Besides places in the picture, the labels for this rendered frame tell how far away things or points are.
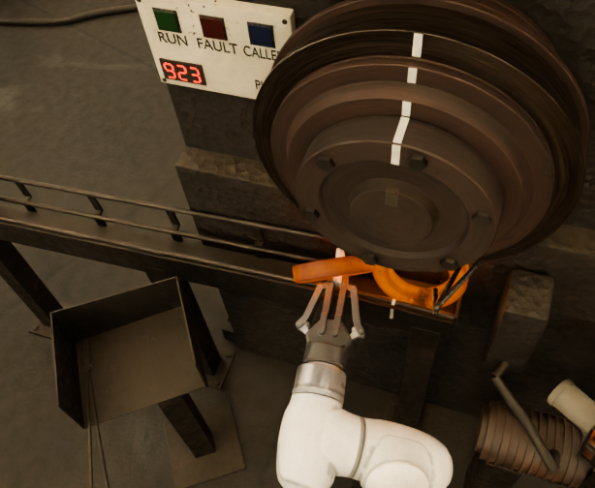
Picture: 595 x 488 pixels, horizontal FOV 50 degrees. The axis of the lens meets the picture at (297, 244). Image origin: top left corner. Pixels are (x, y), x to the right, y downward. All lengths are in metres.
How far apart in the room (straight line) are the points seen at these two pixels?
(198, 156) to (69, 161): 1.41
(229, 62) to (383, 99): 0.37
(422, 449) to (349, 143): 0.54
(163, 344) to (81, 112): 1.62
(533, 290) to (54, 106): 2.22
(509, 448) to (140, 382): 0.75
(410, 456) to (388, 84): 0.59
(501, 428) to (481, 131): 0.75
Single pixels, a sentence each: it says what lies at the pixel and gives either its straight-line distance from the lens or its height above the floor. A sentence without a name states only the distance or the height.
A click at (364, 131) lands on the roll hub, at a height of 1.25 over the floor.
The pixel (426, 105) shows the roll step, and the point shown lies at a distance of 0.80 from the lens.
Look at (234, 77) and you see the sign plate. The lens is 1.12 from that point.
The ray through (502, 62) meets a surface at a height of 1.33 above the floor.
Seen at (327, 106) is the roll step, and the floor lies 1.25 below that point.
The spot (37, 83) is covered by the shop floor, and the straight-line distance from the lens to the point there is 3.09.
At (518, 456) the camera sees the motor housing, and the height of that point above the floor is 0.51.
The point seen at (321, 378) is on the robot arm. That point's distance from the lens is 1.11.
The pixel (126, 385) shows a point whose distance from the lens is 1.41.
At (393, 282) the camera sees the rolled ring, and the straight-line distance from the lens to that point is 1.28.
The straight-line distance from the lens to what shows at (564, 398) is 1.27.
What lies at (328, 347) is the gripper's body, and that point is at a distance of 1.13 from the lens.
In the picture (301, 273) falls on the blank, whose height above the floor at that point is 0.81.
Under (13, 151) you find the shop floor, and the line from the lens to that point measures 2.83.
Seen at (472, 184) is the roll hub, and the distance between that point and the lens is 0.81.
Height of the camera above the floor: 1.83
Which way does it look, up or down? 56 degrees down
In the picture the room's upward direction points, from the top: 8 degrees counter-clockwise
